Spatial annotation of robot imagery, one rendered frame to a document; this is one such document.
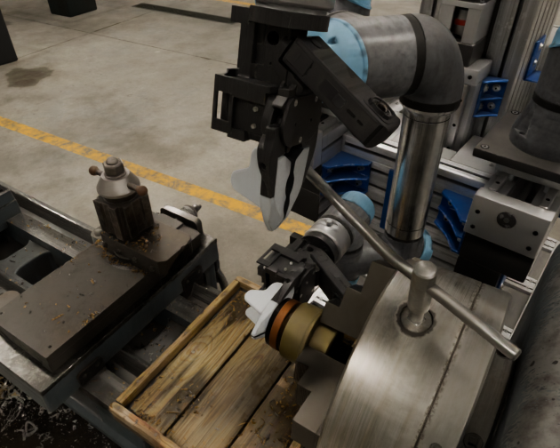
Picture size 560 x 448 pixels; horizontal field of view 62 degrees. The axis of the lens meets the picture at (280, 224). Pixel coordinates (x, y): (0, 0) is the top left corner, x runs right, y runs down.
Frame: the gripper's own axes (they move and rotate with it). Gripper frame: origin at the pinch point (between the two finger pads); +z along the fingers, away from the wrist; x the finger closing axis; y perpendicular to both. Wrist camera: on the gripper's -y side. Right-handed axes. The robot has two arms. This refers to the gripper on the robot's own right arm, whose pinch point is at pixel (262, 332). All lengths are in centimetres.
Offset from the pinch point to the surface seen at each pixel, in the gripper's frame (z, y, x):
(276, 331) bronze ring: -0.1, -2.2, 1.8
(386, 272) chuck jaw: -9.4, -13.1, 11.4
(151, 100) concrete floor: -210, 263, -107
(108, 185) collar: -7.8, 39.2, 6.2
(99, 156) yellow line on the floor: -127, 227, -107
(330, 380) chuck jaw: 2.6, -12.2, 2.2
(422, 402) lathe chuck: 5.9, -23.3, 12.1
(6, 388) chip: 17, 69, -53
